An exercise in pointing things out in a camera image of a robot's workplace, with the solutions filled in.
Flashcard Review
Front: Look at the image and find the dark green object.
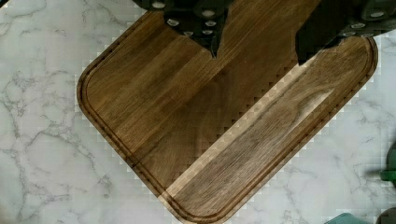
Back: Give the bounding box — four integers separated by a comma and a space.
380, 144, 396, 183

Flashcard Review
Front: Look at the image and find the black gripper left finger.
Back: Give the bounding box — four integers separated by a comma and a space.
133, 0, 233, 58

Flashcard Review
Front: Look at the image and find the teal object at bottom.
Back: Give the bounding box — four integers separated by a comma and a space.
324, 213, 369, 224

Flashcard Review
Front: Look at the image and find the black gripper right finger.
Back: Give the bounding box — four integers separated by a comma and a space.
295, 0, 396, 65

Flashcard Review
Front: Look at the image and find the dark wooden cutting board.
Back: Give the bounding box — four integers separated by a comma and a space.
77, 0, 377, 224

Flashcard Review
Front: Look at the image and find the dark object bottom corner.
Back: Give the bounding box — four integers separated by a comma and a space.
375, 207, 396, 224

